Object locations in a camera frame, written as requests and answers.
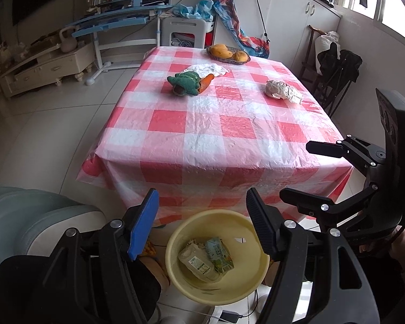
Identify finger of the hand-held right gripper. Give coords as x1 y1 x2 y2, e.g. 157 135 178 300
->
305 135 387 176
279 182 380 220

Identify crumpled silver white wrapper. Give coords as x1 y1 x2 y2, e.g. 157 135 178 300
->
265 80 304 105

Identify window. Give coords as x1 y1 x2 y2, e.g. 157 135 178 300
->
334 0 405 41

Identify dark folding chair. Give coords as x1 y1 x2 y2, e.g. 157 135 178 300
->
315 42 363 115

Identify blue plastic bag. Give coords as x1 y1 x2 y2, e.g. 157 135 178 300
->
174 0 215 22

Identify dark wooden chair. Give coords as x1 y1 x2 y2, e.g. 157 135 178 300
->
299 25 335 115

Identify blue study desk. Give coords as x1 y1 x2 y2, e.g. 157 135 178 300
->
64 0 174 85

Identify cream TV cabinet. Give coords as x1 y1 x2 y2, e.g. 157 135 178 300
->
0 42 95 98

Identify colourful printed bag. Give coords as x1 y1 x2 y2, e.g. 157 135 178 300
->
213 0 270 59

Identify grey-green cushioned chair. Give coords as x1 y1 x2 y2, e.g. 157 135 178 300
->
0 185 107 287

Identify plush carrot toy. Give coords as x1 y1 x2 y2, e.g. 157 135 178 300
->
167 70 216 97

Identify white wall cabinets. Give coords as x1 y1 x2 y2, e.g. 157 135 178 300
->
219 0 343 71

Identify white cloth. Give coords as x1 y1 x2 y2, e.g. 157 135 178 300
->
182 63 231 78

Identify orange patterned slipper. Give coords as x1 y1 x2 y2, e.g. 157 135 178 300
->
140 238 171 287

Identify black power adapter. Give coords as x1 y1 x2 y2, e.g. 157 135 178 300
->
220 310 241 324

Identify woven fruit basket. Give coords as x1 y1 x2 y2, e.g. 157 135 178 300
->
206 45 251 65

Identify black hanging strap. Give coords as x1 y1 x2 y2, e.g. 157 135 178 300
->
231 0 270 44

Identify clear plastic bottle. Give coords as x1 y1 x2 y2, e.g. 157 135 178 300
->
178 239 223 282

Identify white plastic stool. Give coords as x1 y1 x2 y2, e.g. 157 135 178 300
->
160 17 215 49

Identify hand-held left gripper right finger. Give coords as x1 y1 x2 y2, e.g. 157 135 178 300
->
246 187 382 324

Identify pink checked tablecloth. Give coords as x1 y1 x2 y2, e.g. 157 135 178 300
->
76 45 355 227

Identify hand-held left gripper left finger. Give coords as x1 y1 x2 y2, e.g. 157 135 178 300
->
30 188 161 324

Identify green drink packet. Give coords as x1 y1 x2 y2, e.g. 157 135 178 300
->
204 237 235 274

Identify white sack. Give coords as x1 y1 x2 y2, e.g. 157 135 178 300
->
315 31 341 58

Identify yellow plastic basin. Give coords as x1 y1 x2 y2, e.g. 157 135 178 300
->
165 209 271 304

